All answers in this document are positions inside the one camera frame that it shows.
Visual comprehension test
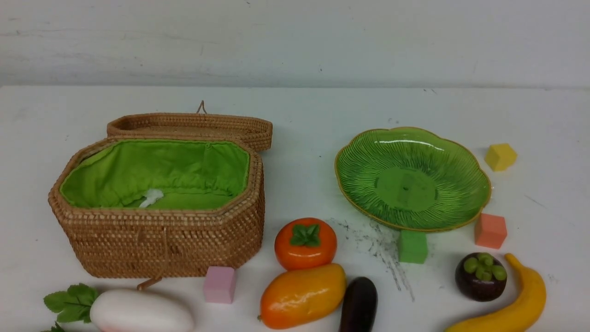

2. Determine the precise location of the orange persimmon with green calyx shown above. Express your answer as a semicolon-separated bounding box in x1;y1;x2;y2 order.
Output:
274;217;338;271

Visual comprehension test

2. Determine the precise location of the orange yellow mango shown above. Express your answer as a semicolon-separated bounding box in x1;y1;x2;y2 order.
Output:
258;263;347;330

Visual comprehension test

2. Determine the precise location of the dark purple eggplant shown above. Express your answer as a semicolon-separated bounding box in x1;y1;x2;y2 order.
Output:
339;277;378;332

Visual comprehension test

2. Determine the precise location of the dark purple mangosteen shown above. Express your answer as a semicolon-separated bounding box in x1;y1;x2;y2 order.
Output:
454;252;508;302

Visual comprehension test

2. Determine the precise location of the yellow banana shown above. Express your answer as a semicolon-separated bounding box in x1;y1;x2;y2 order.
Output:
445;254;547;332

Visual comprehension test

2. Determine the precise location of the woven wicker basket lid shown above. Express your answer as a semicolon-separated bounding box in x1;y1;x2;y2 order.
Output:
106;101;273;152

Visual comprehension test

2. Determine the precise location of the green leaf-shaped glass plate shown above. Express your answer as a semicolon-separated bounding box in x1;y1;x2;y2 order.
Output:
334;127;492;232

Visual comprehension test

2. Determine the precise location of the pink foam cube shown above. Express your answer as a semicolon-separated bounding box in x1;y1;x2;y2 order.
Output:
203;266;236;304

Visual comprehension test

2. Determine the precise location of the green foam cube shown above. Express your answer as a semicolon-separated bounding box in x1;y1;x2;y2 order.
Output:
397;230;429;264

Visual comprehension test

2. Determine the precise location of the green fabric basket liner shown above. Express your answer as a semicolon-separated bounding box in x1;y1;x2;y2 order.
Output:
59;139;251;210

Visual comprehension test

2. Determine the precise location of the woven wicker basket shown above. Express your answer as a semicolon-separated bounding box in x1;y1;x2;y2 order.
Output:
48;135;266;279

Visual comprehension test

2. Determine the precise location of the yellow foam cube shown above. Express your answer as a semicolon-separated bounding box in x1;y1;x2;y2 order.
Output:
484;143;518;172

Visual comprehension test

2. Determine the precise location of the orange foam cube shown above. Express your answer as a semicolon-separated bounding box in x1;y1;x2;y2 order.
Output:
474;213;507;249

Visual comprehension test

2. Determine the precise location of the white radish with green leaves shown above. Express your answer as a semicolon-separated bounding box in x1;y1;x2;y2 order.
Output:
43;283;196;332

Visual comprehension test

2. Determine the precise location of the white drawstring cord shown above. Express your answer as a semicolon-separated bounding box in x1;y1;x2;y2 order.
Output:
139;188;165;208

